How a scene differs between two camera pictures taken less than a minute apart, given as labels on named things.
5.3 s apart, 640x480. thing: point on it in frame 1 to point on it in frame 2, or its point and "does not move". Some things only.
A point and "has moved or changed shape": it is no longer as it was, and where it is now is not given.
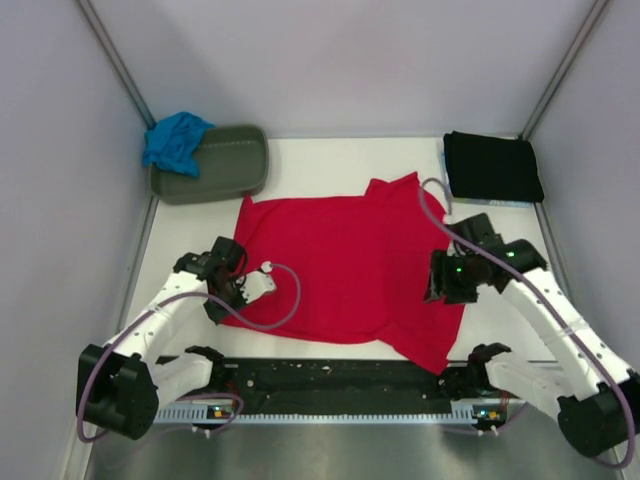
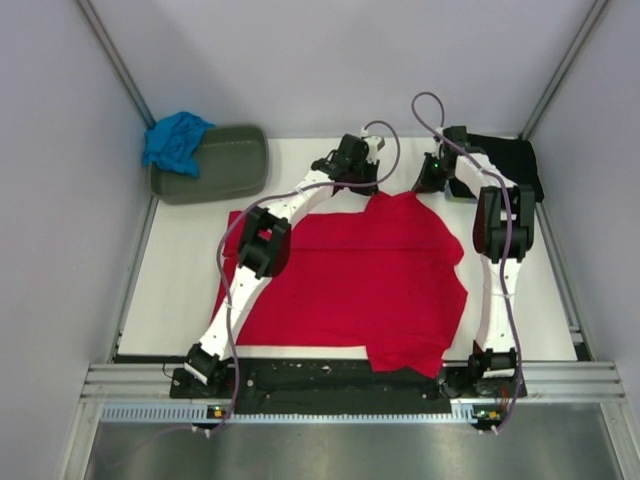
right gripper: (439, 283) to (422, 183)
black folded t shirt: (492, 168) does not move
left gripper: (215, 313) to (371, 168)
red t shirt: (350, 269) has moved or changed shape
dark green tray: (233, 161) does not move
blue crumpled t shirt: (172, 142) does not move
